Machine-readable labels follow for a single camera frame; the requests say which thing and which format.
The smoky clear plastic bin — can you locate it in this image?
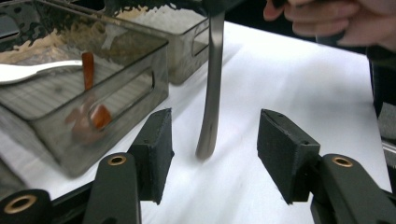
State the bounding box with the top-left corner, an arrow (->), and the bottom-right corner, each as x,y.
106,0 -> 210,86
0,0 -> 171,179

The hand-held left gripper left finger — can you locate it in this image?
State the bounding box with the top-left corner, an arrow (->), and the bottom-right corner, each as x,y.
127,107 -> 176,205

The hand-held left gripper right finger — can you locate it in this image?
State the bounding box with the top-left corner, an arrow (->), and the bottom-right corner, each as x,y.
256,108 -> 322,205

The white ceramic spoon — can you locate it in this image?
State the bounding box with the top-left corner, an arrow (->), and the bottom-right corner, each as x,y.
0,59 -> 83,86

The red-brown wooden spoon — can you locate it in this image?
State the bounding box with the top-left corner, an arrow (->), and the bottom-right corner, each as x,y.
64,50 -> 113,146

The white table sheet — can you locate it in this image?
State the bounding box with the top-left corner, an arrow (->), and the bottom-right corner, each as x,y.
0,21 -> 393,224

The metal fork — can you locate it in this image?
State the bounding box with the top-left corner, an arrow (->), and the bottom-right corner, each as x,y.
195,11 -> 226,161

